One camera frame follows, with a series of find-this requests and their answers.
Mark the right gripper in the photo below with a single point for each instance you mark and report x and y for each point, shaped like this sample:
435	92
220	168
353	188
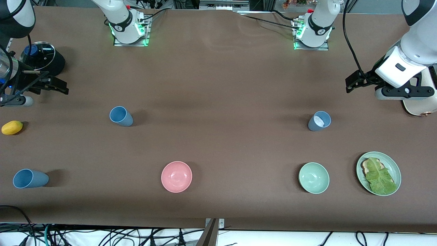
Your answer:
26	82

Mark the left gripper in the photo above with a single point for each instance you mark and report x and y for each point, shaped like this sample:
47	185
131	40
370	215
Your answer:
369	78

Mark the blue plastic cup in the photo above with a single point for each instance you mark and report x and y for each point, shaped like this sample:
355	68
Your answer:
120	115
29	178
319	122

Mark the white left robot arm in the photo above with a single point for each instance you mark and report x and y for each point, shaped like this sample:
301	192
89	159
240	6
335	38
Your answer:
420	37

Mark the glass lid with blue knob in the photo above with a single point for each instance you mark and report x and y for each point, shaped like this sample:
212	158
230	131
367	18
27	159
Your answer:
40	56

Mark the yellow lemon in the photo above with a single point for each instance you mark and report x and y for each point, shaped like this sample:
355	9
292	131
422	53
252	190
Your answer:
12	127

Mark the cream toaster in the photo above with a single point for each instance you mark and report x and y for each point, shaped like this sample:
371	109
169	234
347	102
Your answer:
421	104

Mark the bread slice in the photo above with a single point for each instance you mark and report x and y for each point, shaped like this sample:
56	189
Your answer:
366	166

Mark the light green plate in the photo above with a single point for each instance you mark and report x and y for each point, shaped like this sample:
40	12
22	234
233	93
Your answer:
394	171

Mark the green lettuce leaf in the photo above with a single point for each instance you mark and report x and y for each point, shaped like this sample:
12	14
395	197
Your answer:
380	179

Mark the light green bowl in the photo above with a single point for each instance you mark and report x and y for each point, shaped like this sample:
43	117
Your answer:
314	178

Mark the pink bowl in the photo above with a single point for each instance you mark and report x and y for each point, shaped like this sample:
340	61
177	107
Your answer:
176	176

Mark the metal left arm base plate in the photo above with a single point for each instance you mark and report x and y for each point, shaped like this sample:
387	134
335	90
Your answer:
324	47

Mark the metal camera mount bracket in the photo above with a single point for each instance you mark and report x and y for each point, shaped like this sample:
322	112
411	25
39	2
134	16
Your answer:
211	234

